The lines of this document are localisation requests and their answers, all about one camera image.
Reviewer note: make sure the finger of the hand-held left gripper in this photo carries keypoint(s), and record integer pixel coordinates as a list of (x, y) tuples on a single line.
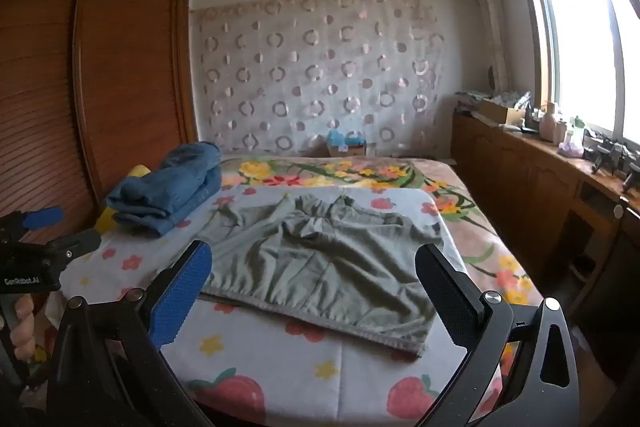
[(75, 243), (45, 217)]

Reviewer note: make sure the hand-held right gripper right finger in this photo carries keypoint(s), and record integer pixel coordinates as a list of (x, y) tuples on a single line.
[(447, 294)]

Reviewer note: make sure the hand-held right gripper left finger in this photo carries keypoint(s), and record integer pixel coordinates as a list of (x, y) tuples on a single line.
[(179, 294)]

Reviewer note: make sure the grey-green pants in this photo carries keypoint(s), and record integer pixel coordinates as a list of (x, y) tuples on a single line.
[(325, 257)]

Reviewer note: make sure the person's left hand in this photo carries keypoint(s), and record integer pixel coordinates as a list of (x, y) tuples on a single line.
[(23, 327)]

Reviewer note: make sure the yellow cloth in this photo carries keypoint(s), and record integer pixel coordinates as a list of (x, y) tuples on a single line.
[(106, 219)]

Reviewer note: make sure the floral pink blanket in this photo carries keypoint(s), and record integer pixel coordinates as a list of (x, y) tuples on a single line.
[(465, 207)]

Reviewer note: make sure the folded blue jeans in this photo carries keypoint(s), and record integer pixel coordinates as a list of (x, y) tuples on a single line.
[(167, 187)]

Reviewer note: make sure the strawberry print white towel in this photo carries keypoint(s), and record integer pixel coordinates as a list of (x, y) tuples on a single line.
[(280, 372)]

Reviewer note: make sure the wooden side cabinet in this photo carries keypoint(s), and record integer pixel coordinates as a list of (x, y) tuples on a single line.
[(520, 177)]

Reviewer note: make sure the brown wooden wardrobe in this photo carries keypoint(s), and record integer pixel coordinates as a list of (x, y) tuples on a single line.
[(125, 57)]

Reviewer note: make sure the blue tissue box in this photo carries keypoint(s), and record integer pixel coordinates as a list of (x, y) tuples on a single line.
[(346, 143)]

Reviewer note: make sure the purple cloth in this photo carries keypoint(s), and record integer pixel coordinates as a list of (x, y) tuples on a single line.
[(571, 150)]

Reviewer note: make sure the cardboard box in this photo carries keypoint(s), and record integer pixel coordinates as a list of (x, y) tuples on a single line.
[(500, 112)]

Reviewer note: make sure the white bottle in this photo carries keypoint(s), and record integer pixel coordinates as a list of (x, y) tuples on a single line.
[(561, 132)]

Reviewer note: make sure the pink bottle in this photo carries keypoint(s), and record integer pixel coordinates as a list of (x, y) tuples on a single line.
[(549, 122)]

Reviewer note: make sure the pile of packets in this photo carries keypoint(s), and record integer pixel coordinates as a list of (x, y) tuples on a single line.
[(492, 96)]

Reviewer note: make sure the green capped bottle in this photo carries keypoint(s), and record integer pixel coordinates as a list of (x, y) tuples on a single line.
[(577, 132)]

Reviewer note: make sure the black tripod device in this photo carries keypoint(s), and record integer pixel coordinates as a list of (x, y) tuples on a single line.
[(605, 152)]

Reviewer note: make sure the circle patterned sheer curtain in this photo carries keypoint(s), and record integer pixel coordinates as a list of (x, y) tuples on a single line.
[(320, 72)]

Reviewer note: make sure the white drawn curtain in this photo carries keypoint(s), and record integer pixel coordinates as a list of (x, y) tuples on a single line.
[(487, 17)]

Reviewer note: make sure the window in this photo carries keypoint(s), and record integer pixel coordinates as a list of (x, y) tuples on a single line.
[(575, 37)]

